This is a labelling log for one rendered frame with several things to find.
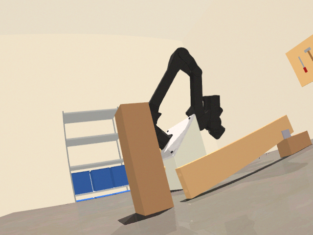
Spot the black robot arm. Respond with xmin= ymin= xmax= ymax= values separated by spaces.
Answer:
xmin=148 ymin=47 xmax=223 ymax=150

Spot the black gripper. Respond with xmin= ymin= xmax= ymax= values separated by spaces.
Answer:
xmin=186 ymin=107 xmax=225 ymax=140

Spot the long wooden rail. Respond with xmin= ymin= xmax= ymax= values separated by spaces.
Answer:
xmin=175 ymin=115 xmax=294 ymax=199

